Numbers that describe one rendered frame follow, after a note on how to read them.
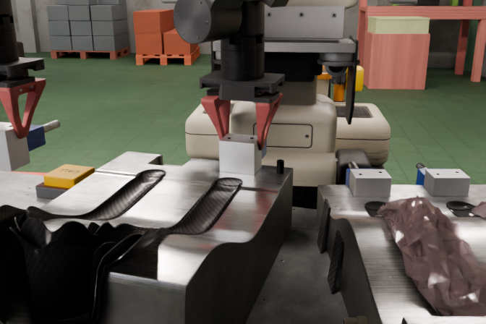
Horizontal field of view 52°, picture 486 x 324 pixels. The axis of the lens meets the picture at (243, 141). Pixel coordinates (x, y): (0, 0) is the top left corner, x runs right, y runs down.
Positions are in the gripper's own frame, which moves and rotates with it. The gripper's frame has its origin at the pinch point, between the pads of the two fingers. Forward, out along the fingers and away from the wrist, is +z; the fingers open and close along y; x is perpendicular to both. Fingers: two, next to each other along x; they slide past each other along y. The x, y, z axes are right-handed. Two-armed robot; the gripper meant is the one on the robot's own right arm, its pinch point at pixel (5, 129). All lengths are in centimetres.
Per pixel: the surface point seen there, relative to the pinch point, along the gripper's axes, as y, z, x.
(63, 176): -2.0, 11.7, 12.7
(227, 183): 28.6, 6.7, 6.1
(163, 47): -317, 82, 698
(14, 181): -15.2, 15.4, 16.1
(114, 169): 12.3, 6.2, 5.5
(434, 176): 55, 7, 18
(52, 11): -529, 26, 704
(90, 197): 13.7, 6.7, -2.7
